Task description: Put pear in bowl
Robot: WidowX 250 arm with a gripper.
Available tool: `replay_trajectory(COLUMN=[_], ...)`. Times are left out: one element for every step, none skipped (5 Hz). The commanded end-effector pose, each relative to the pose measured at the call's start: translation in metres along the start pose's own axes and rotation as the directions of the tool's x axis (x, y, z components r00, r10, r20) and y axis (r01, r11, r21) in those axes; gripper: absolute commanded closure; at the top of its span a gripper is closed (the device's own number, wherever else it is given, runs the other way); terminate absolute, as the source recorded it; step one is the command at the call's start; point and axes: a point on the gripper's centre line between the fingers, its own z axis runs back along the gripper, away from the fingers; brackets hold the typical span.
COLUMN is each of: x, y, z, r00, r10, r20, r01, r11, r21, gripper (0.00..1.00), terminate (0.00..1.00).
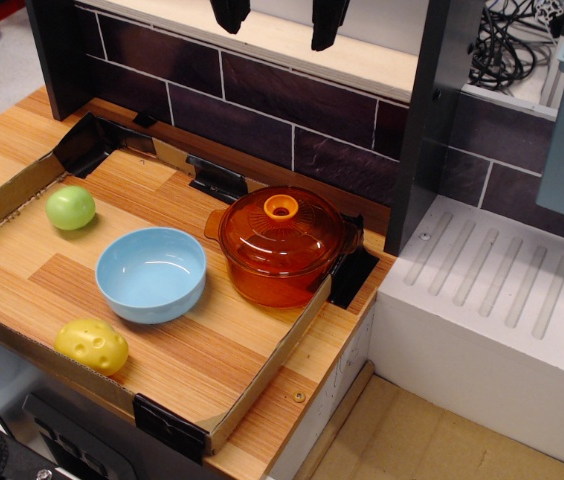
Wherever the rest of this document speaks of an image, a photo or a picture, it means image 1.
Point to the light blue bowl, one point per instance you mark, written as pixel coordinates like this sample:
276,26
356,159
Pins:
152,275

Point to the dark grey shelf post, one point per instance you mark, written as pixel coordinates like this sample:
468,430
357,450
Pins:
446,50

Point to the yellow toy potato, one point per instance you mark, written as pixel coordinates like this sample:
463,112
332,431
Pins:
93,343

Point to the white toy sink drainboard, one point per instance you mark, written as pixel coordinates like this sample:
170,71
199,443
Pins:
471,318

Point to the orange glass pot with lid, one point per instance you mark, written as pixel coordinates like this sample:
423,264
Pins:
280,243

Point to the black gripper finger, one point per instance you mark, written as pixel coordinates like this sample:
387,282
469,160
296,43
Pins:
230,14
327,17

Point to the cardboard fence with black tape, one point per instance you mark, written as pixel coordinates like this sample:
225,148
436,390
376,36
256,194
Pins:
195,386

